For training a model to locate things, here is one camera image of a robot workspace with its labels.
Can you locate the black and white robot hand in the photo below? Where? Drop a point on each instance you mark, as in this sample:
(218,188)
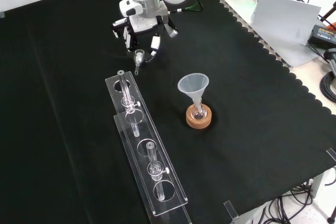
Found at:
(143,22)

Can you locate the translucent plastic funnel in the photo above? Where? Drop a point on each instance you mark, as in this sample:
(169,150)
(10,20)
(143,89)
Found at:
(193,86)

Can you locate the clear acrylic funnel stand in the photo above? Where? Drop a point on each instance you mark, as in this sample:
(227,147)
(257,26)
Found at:
(147,142)

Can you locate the black bench cloth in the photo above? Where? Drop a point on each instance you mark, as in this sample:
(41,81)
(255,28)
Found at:
(78,77)

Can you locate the clear round-bottom flask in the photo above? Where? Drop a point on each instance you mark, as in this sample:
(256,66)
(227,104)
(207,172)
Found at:
(198,112)

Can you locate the pale grey board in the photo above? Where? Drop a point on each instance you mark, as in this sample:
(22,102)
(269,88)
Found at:
(286,19)

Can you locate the black power adapter yellow label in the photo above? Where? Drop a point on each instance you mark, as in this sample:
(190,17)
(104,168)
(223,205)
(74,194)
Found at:
(323,36)

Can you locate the black and red tripod leg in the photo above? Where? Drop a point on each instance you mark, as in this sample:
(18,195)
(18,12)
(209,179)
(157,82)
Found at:
(328,14)

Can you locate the clear cloth clip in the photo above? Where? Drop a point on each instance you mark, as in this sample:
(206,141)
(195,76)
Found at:
(231,209)
(332,154)

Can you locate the grey metal base plate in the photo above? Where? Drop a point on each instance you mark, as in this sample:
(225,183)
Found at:
(294,53)

